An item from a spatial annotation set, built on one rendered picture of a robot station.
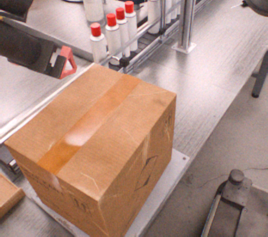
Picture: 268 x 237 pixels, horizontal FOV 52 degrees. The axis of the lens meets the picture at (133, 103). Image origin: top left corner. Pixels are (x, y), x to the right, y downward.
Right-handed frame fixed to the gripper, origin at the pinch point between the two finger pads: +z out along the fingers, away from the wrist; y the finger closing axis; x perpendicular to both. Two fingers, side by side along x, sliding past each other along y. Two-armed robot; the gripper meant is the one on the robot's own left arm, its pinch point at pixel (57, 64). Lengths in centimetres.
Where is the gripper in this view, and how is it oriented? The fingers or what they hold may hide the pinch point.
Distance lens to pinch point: 66.7
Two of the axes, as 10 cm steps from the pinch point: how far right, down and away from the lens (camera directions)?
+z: 3.4, 1.4, 9.3
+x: -3.2, 9.5, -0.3
